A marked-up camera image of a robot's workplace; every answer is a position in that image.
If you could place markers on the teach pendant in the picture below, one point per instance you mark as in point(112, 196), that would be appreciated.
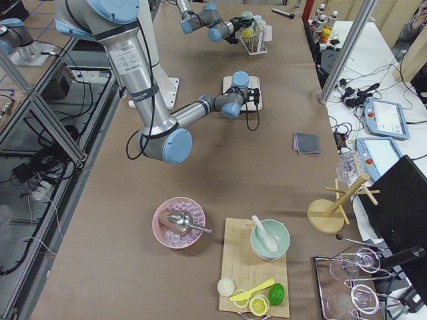
point(385, 118)
point(378, 154)

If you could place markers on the white wire cup rack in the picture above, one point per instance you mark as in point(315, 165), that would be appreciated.
point(254, 45)

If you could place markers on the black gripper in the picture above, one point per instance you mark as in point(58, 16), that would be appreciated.
point(241, 96)
point(238, 22)

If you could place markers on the white plastic spoon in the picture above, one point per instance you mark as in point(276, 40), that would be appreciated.
point(268, 239)

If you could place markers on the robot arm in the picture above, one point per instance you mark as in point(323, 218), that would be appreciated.
point(209, 17)
point(114, 25)

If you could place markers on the pink bowl with ice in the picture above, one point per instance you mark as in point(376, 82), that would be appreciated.
point(166, 236)

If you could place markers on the wire glass rack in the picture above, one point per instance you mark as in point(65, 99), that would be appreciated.
point(357, 300)

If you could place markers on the bamboo cutting board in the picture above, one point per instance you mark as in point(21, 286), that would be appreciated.
point(246, 269)

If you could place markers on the wooden mug tree stand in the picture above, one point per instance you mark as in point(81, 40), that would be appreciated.
point(329, 216)

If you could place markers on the metal scoop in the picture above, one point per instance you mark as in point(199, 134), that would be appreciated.
point(180, 222)

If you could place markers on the yellow plastic cup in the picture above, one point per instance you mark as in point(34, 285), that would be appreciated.
point(247, 33)

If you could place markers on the clear glass cup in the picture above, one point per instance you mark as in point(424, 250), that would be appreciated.
point(348, 168)

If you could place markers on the near teach pendant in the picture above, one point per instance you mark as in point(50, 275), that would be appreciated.
point(378, 154)

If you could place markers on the aluminium frame post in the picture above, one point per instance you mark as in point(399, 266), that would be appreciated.
point(352, 38)

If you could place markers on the green plastic cup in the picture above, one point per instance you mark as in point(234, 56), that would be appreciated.
point(247, 17)

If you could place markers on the folded grey cloth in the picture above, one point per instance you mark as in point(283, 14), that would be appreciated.
point(305, 143)

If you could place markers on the black framed tray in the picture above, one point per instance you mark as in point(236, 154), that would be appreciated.
point(327, 285)

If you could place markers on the lemon slice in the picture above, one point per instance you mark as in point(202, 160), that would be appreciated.
point(259, 305)

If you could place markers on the green lime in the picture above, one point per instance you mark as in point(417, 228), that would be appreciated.
point(276, 294)

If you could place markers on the far teach pendant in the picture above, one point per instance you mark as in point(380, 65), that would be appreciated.
point(385, 118)

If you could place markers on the pink plastic cup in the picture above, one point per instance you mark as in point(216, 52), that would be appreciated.
point(267, 33)

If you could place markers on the black monitor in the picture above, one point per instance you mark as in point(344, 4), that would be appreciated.
point(400, 219)

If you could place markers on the white rabbit tray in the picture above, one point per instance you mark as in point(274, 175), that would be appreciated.
point(254, 83)

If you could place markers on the yellow plastic knife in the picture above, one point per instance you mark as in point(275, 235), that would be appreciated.
point(247, 294)

